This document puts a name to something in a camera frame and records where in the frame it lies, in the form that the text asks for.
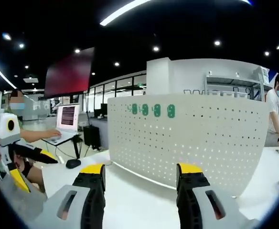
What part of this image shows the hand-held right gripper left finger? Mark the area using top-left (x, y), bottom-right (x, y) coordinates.
top-left (28, 164), bottom-right (106, 229)

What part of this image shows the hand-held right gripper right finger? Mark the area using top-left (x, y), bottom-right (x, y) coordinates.
top-left (176, 162), bottom-right (262, 229)

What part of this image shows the white perforated mounting plate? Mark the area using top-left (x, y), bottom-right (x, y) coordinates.
top-left (107, 93), bottom-right (270, 198)

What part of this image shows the white mesh office chair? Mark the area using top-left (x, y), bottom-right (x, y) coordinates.
top-left (0, 175), bottom-right (48, 224)

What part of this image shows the black computer mouse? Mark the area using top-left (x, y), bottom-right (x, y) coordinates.
top-left (65, 159), bottom-right (82, 169)

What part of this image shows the white side table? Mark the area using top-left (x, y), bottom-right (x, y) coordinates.
top-left (41, 133), bottom-right (83, 160)

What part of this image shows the white laptop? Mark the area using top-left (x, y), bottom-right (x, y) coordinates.
top-left (42, 103), bottom-right (81, 146)

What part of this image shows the black computer tower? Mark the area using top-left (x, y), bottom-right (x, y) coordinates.
top-left (83, 125), bottom-right (101, 151)

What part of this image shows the large dark red screen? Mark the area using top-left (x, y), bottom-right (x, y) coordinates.
top-left (44, 47), bottom-right (95, 98)

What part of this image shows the grey metal shelf rack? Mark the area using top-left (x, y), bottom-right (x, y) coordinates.
top-left (203, 71), bottom-right (274, 98)

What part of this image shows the long ceiling light strip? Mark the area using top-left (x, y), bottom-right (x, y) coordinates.
top-left (99, 0), bottom-right (153, 27)

